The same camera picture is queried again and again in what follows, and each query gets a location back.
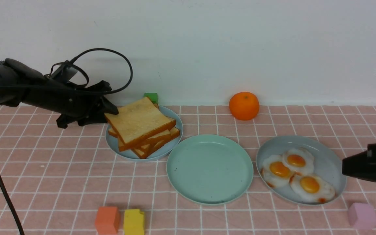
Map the orange fruit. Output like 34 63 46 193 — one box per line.
228 92 260 121

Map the teal centre plate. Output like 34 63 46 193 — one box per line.
166 135 254 206

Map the blue-grey bread plate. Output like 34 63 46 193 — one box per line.
105 106 183 162

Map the yellow cube block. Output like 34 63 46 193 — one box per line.
123 209 145 235

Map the fried egg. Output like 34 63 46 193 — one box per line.
281 147 315 176
289 174 336 204
260 155 293 188

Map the orange cube block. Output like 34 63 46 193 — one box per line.
95 206 120 235

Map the pink cube block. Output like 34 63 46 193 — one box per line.
348 202 376 230

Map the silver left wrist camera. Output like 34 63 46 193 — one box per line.
46 60 78 84

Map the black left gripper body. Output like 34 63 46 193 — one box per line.
22 80 111 129

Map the grey egg plate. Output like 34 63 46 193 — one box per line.
256 135 347 206

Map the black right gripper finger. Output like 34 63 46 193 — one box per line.
342 153 375 181

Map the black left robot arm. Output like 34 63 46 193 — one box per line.
0 58 119 129

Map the green cube block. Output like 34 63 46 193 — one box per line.
144 93 159 104

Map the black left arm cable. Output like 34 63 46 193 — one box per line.
0 31 133 235

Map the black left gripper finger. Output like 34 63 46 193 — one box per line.
101 98 119 115

